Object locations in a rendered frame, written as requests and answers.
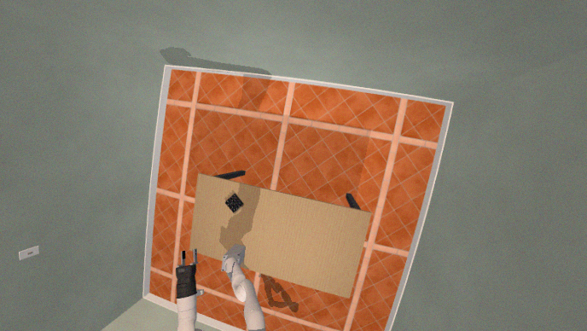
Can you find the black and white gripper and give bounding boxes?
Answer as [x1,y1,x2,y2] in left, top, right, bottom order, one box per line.
[176,248,204,312]

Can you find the black knob box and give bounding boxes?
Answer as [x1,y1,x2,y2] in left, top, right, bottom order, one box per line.
[225,194,244,213]

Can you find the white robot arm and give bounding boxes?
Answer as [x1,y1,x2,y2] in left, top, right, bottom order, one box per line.
[177,258,265,331]

